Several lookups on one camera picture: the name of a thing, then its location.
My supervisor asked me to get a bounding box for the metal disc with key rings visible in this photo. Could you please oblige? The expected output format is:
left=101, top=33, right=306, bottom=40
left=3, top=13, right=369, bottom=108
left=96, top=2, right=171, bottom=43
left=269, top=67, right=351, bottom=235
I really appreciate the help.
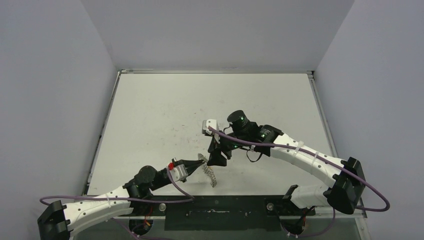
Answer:
left=197, top=153, right=217, bottom=188

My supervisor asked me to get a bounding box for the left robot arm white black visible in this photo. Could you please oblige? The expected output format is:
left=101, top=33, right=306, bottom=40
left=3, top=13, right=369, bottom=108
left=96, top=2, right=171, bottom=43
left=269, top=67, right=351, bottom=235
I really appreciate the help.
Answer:
left=37, top=159, right=205, bottom=240

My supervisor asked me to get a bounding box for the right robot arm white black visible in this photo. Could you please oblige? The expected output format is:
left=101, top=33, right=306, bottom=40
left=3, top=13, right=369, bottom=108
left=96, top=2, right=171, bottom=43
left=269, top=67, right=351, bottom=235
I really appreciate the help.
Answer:
left=202, top=110, right=365, bottom=215

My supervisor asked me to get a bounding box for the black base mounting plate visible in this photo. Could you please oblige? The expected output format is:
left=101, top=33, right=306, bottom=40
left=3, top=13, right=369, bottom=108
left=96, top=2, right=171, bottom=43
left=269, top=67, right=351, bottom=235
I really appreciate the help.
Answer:
left=130, top=195, right=316, bottom=232

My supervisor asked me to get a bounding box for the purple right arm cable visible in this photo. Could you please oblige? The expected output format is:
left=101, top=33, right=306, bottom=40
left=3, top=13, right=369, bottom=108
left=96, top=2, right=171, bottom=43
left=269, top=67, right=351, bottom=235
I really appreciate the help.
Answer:
left=207, top=125, right=391, bottom=239

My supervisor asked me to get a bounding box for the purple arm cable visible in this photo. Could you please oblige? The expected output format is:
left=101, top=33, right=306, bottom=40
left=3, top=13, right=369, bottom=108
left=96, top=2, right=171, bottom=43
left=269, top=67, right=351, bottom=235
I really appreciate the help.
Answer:
left=207, top=125, right=391, bottom=239
left=39, top=167, right=196, bottom=240

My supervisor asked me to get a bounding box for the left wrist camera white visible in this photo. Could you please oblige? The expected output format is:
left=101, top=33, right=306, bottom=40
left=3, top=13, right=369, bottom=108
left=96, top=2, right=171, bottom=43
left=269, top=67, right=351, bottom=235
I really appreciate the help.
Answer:
left=168, top=158, right=189, bottom=182

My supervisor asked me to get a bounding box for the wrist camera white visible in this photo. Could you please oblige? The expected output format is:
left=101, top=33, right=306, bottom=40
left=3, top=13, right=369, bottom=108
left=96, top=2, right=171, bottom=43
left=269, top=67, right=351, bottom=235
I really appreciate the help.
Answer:
left=168, top=158, right=189, bottom=182
left=201, top=119, right=219, bottom=136

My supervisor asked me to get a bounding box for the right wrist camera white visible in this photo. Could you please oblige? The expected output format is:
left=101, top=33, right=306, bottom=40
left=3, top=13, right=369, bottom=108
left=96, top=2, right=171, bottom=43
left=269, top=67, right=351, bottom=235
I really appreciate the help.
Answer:
left=201, top=119, right=219, bottom=136

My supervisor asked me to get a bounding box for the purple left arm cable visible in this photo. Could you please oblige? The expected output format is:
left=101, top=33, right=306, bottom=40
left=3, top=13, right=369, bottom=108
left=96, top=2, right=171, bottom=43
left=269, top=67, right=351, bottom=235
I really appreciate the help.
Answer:
left=39, top=167, right=196, bottom=240

